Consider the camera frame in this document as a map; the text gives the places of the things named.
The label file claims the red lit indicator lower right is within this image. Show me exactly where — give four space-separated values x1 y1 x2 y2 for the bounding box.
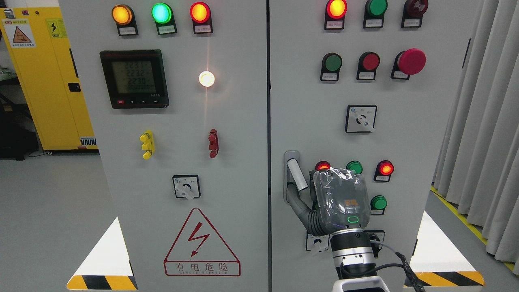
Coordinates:
374 160 395 182

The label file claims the right door upper rotary switch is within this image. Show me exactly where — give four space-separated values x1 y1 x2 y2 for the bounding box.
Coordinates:
345 105 377 133

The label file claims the left door rotary switch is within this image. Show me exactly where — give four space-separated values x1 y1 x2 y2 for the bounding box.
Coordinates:
172 174 202 200

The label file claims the red terminal connector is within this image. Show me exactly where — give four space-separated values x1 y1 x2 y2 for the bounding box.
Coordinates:
208 128 219 159

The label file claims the green indicator top right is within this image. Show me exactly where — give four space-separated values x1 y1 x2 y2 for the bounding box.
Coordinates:
363 0 388 28

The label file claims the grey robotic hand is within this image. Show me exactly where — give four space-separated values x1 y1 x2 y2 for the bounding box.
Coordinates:
287 167 371 236

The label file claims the red-orange indicator light left door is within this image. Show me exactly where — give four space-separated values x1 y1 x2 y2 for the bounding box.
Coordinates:
190 2 213 34

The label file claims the red lit indicator lower left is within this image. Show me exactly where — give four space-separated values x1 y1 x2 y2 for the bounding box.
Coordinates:
315 161 331 171

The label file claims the grey left cabinet door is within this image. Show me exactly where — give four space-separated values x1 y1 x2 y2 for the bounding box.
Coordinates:
59 0 269 292

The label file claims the grey right cabinet door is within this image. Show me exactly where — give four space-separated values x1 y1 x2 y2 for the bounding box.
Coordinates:
269 0 483 292

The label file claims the red lit indicator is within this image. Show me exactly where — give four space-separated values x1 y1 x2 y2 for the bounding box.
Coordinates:
324 0 348 30
315 161 331 171
374 160 395 182

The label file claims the green push button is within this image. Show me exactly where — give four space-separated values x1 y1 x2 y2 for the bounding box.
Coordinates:
370 195 388 215
320 52 343 82

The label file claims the silver door handle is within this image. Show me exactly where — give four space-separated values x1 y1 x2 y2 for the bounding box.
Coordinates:
283 150 308 203

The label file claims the yellow terminal connector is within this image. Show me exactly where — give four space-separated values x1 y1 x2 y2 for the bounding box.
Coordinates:
139 131 155 160

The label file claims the yellow safety cabinet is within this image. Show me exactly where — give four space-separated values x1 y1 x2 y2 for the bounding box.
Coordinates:
1 7 98 151

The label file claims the grey cabinet door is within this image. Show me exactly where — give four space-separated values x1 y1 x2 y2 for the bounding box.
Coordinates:
59 0 269 292
269 0 483 292

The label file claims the red emergency stop button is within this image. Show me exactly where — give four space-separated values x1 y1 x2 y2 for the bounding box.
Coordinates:
390 48 427 80

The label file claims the black digital power meter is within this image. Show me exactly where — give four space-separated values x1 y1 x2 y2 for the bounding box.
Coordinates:
99 49 170 109

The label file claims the red high voltage warning sticker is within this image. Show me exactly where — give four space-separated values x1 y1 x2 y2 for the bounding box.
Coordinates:
163 208 241 277

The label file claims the orange indicator light top left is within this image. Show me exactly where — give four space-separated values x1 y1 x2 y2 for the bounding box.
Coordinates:
112 4 138 36

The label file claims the door rotary switch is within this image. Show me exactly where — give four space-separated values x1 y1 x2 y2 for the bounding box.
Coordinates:
345 105 377 133
172 174 202 200

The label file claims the green push button lower right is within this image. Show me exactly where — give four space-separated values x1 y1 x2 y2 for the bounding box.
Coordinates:
370 195 388 215

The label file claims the white lit indicator light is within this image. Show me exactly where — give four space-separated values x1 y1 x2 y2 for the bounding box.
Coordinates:
198 71 215 88

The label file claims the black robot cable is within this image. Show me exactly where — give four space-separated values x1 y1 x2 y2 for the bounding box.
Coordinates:
340 239 426 292

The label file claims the lower white rotary switch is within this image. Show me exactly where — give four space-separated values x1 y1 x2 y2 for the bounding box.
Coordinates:
306 232 330 255

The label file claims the green push button upper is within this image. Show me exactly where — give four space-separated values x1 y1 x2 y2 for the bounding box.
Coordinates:
320 52 343 82

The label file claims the black key selector switch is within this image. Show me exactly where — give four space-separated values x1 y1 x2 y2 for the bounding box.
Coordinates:
365 230 385 258

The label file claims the red lit indicator top right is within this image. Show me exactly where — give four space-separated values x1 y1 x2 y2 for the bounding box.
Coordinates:
324 0 348 30

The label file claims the red push button upper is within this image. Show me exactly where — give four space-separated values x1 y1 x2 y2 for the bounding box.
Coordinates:
356 52 380 81

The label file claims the green lit indicator light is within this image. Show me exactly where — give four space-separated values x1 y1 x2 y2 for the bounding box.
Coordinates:
151 2 177 35

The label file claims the dark red buzzer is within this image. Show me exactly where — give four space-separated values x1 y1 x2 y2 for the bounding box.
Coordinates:
401 0 429 28

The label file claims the green indicator lower middle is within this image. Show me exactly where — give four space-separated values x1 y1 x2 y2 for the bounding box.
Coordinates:
345 160 363 174

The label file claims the grey curtain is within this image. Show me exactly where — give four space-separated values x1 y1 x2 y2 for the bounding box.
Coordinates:
434 0 519 274

